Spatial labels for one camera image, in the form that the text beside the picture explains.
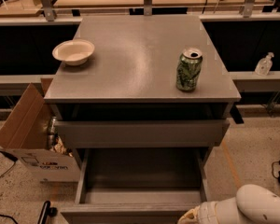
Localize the crushed cans in box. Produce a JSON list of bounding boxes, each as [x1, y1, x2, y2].
[[48, 117, 73, 157]]

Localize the grey top drawer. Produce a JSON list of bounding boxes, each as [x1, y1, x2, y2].
[[56, 119, 230, 148]]

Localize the metal railing frame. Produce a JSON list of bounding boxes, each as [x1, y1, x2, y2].
[[0, 0, 280, 23]]

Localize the grey drawer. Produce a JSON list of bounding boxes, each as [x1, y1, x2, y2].
[[61, 147, 211, 224], [56, 119, 230, 148]]

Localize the black floor object left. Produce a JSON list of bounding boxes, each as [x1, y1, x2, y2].
[[37, 201, 57, 224]]

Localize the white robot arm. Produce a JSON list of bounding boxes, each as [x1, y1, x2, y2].
[[177, 184, 280, 224]]

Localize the open cardboard box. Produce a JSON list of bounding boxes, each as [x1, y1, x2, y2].
[[0, 84, 80, 182]]

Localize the clear sanitizer pump bottle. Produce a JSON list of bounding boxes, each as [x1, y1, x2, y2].
[[255, 52, 274, 76]]

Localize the green soda can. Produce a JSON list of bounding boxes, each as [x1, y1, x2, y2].
[[176, 47, 203, 91]]

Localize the grey drawer cabinet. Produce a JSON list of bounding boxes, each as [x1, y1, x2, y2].
[[43, 14, 242, 161]]

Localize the black cable left floor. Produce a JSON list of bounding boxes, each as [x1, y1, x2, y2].
[[0, 148, 19, 187]]

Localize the white paper bowl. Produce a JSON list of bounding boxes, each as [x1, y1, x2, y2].
[[52, 39, 95, 66]]

